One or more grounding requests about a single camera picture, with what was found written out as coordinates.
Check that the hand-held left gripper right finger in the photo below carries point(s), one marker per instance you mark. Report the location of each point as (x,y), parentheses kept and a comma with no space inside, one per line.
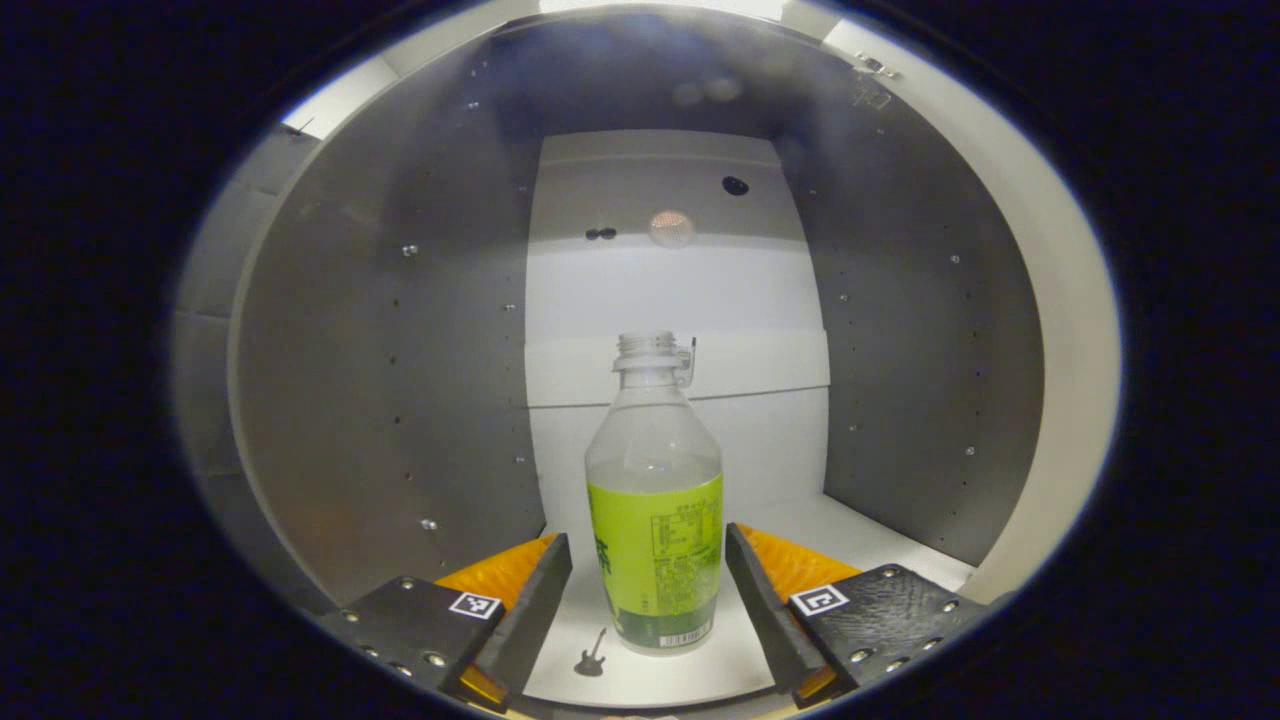
(770,620)

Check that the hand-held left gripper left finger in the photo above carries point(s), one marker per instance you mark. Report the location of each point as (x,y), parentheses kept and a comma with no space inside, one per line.
(530,620)

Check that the clear bottle with green label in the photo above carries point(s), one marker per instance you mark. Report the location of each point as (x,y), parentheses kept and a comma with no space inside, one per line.
(655,540)

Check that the grey cabinet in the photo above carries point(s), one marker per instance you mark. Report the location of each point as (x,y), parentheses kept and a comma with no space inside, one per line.
(400,350)

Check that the metal door hinge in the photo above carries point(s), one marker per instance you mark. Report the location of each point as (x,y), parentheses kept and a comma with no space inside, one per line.
(875,67)

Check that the ceiling light panel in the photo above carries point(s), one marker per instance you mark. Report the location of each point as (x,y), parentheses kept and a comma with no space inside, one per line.
(660,6)

